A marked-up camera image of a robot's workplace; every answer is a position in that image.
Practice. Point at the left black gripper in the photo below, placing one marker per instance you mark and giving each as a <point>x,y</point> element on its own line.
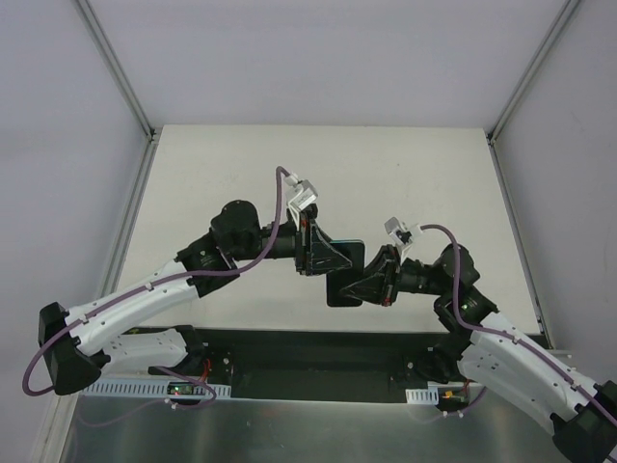
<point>305,244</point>

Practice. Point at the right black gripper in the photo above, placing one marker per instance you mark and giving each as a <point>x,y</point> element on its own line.
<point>391,280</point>

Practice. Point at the black smartphone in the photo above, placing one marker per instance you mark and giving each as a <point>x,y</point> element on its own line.
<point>338,280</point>

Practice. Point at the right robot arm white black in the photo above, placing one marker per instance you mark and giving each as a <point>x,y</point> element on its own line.
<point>484,347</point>

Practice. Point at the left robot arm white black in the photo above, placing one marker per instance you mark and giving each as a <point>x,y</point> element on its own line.
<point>80,344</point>

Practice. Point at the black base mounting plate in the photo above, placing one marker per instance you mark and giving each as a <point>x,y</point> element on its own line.
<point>359,367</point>

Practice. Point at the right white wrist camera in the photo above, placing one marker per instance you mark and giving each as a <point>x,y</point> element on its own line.
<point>403,237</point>

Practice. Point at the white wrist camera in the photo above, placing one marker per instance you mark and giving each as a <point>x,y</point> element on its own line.
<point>403,237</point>
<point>299,193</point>

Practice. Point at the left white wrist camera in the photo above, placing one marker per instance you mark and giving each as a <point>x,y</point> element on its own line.
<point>299,193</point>

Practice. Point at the right white cable duct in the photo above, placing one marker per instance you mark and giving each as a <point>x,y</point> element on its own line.
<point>427,396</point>

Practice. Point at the white cable duct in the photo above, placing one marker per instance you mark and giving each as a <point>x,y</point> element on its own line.
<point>155,388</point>
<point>427,396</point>

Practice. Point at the right aluminium corner post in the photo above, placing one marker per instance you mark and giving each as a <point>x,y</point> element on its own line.
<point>550,40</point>

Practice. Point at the aluminium corner post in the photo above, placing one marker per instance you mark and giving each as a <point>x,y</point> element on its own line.
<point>109,57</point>
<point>550,40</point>

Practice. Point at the left white cable duct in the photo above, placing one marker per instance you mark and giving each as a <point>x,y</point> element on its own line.
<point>155,388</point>

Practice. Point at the left aluminium corner post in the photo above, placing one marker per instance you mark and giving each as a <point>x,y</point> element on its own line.
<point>109,57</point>

